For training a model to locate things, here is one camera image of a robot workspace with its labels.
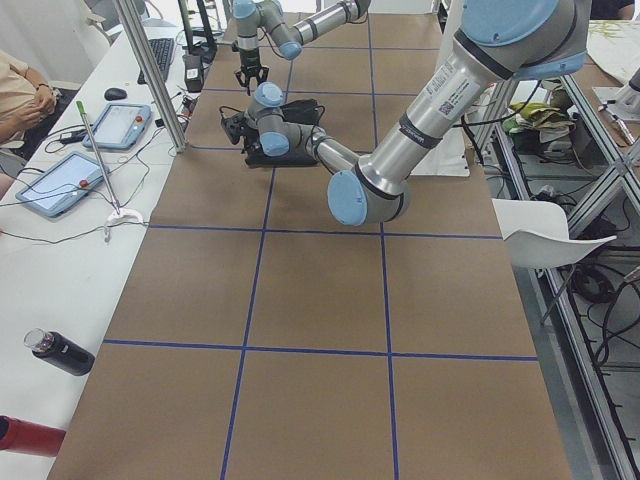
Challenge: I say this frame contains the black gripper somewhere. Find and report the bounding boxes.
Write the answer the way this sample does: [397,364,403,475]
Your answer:
[235,113,263,157]
[234,48,269,88]

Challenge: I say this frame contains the black graphic t-shirt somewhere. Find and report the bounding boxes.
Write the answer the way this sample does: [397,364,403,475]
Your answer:
[245,99,323,168]

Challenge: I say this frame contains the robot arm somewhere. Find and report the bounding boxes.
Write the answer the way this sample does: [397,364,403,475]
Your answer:
[232,0,371,94]
[241,1,591,226]

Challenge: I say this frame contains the black keyboard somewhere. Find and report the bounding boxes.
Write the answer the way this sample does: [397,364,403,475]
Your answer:
[148,38,175,82]

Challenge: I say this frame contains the far blue teach pendant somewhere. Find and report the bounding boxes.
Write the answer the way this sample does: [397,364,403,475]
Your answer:
[91,102,152,150]

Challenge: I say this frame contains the blue teach pendant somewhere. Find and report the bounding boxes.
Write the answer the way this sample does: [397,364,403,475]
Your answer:
[15,152,103,218]
[91,102,152,150]

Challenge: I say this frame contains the black computer mouse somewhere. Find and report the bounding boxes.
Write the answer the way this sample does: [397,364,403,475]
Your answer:
[104,87,128,101]

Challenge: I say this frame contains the green tipped grabber stick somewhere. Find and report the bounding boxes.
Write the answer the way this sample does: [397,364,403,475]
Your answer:
[76,100,144,236]

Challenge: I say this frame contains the near blue teach pendant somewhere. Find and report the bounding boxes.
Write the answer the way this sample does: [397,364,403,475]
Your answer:
[15,152,103,218]

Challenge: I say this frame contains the seated person beige shirt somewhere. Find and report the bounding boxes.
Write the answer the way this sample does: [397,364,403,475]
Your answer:
[1,51,59,150]

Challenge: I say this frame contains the black water bottle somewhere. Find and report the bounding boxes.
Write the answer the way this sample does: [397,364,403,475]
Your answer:
[23,328,95,376]

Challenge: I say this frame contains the white plastic chair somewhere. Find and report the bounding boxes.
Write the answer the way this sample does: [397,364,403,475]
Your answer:
[492,199,617,269]

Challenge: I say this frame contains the red bottle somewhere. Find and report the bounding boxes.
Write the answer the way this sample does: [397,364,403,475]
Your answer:
[1,415,66,457]

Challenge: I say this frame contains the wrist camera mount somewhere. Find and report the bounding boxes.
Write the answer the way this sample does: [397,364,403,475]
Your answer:
[219,106,246,145]

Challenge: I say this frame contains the aluminium frame post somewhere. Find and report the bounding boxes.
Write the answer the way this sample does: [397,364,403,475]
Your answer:
[114,0,187,153]

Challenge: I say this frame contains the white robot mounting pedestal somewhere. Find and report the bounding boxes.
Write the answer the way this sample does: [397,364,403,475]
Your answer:
[402,1,479,177]

